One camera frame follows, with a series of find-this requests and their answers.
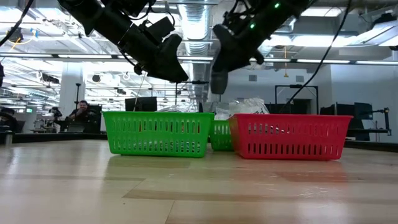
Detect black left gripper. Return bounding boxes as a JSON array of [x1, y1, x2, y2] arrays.
[[117, 22, 190, 84]]

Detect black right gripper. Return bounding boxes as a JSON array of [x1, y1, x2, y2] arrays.
[[211, 5, 275, 73]]

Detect black round mesh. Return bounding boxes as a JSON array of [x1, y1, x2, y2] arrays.
[[158, 104, 195, 113]]

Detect clear vanity pack bag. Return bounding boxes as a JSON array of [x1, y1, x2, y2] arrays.
[[228, 97, 270, 116]]

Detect black monitor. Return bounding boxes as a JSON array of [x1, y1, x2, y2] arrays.
[[124, 96, 159, 113]]

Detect green plastic slotted basket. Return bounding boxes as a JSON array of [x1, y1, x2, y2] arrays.
[[101, 111, 216, 159], [210, 119, 234, 152]]

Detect long ceiling light strip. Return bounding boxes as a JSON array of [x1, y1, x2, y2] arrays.
[[0, 52, 398, 66]]

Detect black cabinet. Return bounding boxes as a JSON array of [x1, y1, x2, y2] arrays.
[[90, 104, 103, 133]]

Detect white pillar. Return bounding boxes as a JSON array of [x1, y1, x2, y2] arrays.
[[58, 61, 87, 119]]

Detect red plastic slotted basket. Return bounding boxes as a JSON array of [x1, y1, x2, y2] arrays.
[[226, 113, 354, 162]]

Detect black equipment rig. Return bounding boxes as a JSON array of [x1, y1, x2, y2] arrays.
[[319, 101, 392, 142]]

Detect black ceiling device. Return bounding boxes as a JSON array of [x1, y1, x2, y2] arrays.
[[6, 27, 24, 43]]

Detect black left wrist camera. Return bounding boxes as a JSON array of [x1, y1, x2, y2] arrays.
[[142, 16, 176, 40]]

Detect black metal frame stand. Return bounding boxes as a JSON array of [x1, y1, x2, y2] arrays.
[[274, 83, 320, 114]]

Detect black cable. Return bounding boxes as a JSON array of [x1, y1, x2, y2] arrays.
[[279, 0, 354, 113], [0, 0, 35, 48]]

